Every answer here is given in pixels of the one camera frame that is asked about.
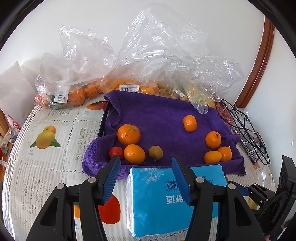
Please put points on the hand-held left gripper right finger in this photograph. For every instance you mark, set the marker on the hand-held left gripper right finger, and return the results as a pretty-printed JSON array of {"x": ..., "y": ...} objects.
[{"x": 180, "y": 180}]

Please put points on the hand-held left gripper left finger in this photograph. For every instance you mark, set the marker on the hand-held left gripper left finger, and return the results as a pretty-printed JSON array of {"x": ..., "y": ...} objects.
[{"x": 111, "y": 180}]

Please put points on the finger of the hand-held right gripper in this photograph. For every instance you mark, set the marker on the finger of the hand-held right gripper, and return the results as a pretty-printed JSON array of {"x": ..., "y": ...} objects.
[{"x": 240, "y": 188}]

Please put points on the small red fruit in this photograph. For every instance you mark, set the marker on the small red fruit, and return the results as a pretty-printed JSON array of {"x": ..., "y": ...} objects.
[{"x": 115, "y": 150}]

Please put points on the blue tissue pack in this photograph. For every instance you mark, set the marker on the blue tissue pack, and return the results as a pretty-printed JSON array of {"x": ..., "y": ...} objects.
[{"x": 152, "y": 197}]

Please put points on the tangerine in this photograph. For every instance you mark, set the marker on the tangerine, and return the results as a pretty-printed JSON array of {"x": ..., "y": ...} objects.
[
  {"x": 128, "y": 134},
  {"x": 212, "y": 157},
  {"x": 134, "y": 154},
  {"x": 213, "y": 140},
  {"x": 189, "y": 123},
  {"x": 225, "y": 153}
]

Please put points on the brown kiwi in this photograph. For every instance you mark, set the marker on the brown kiwi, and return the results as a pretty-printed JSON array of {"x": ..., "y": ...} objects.
[{"x": 155, "y": 152}]

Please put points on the black tray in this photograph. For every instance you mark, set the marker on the black tray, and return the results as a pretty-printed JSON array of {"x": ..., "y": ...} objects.
[{"x": 103, "y": 122}]

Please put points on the grey checked cloth package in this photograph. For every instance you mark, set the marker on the grey checked cloth package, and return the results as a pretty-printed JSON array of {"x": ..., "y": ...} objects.
[{"x": 251, "y": 148}]

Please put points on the fruit print tablecloth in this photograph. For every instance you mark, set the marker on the fruit print tablecloth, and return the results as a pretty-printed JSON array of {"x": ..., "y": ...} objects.
[{"x": 69, "y": 162}]

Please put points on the purple towel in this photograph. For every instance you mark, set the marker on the purple towel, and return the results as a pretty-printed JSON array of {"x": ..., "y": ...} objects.
[{"x": 157, "y": 115}]

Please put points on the clear bag of red fruit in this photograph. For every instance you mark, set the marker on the clear bag of red fruit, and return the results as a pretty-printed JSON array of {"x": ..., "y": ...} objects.
[{"x": 223, "y": 113}]

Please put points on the clear bag of brown nuts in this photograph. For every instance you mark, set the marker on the clear bag of brown nuts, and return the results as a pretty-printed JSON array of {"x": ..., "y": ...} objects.
[{"x": 171, "y": 95}]

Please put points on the clear bag of yellow fruit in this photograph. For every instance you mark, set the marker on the clear bag of yellow fruit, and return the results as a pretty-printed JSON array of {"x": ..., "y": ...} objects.
[{"x": 198, "y": 95}]

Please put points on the clear bag of tangerines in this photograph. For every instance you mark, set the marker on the clear bag of tangerines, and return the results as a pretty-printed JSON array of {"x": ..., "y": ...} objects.
[{"x": 76, "y": 95}]

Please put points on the red box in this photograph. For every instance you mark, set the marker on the red box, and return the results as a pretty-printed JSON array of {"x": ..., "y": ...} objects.
[{"x": 15, "y": 125}]

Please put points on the wooden chair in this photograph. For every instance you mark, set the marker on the wooden chair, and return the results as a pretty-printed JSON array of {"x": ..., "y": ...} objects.
[{"x": 2, "y": 125}]

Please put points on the large clear bag of oranges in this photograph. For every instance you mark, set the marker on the large clear bag of oranges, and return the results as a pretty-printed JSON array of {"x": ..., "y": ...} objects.
[{"x": 148, "y": 46}]

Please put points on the brown wooden door frame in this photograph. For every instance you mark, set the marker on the brown wooden door frame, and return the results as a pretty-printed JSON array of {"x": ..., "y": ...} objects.
[{"x": 261, "y": 62}]

